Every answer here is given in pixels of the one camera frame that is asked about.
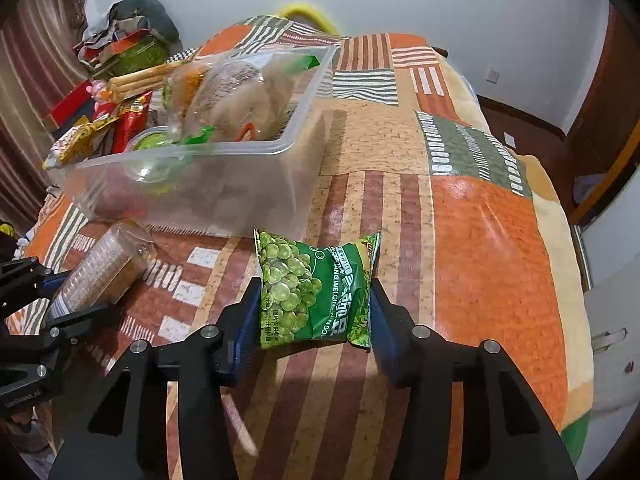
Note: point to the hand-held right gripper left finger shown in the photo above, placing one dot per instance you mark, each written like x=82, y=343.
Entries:
x=245, y=340

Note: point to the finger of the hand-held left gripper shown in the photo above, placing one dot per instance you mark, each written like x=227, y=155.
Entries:
x=55, y=282
x=85, y=320

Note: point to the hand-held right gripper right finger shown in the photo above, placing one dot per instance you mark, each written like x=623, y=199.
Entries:
x=387, y=345

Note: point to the clear cracker packet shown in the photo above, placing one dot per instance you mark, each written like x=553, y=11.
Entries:
x=105, y=270

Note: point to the green pea snack packet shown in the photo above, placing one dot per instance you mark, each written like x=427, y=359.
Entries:
x=310, y=295

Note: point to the yellow snack bag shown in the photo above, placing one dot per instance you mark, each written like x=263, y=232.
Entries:
x=80, y=142

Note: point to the clear plastic container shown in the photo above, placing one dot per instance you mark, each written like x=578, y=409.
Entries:
x=225, y=190

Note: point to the green jelly cup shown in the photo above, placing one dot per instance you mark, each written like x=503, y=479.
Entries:
x=150, y=155

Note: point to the clear bag of orange cookies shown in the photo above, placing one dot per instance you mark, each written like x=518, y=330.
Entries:
x=187, y=85

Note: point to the red box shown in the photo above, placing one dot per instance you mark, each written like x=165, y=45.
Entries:
x=67, y=107

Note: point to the red snack packet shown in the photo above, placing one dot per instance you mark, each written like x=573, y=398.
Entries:
x=131, y=122

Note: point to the pink toy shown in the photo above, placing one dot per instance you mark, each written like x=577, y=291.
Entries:
x=96, y=91

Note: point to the striped curtain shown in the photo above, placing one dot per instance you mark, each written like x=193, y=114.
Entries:
x=35, y=85

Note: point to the breadstick packet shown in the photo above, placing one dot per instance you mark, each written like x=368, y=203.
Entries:
x=145, y=80

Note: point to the white cabinet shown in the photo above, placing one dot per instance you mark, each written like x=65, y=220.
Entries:
x=615, y=310

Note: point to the pile of grey clothes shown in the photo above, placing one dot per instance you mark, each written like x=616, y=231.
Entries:
x=145, y=15

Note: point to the brown wooden door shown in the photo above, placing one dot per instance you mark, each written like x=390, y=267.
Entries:
x=607, y=110

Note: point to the yellow plastic basin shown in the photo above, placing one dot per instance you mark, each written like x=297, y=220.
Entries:
x=305, y=15

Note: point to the wall socket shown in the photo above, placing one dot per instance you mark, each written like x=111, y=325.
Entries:
x=492, y=76

